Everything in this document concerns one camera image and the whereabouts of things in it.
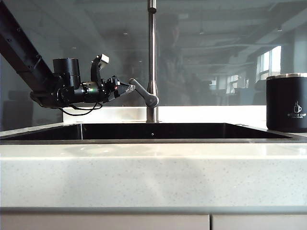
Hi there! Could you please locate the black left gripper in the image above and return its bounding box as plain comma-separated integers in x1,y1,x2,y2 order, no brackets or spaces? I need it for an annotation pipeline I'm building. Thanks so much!
102,75,135,102

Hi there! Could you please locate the steel faucet lever handle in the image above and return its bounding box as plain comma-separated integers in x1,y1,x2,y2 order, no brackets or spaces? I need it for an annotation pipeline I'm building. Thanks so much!
129,78,160,108

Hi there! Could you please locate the black steel mug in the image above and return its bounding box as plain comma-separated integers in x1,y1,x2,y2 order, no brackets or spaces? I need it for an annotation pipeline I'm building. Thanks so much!
265,73,307,133

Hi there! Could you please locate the stainless steel faucet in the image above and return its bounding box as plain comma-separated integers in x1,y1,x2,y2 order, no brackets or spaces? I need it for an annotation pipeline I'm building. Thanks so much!
145,0,159,123

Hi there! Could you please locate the black sink basin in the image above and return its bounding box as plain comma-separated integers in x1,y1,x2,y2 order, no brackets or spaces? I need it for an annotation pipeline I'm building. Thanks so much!
0,122,307,144

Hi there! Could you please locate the white cabinet door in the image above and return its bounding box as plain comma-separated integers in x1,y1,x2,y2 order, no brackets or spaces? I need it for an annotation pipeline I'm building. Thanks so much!
212,214,307,230
0,214,210,230

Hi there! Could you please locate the white wrist camera on bracket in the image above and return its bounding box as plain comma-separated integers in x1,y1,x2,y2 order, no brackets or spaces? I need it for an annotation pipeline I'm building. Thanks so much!
90,53,110,88

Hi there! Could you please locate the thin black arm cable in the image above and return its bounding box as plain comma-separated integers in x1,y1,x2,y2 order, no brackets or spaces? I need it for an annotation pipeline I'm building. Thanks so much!
60,102,103,116

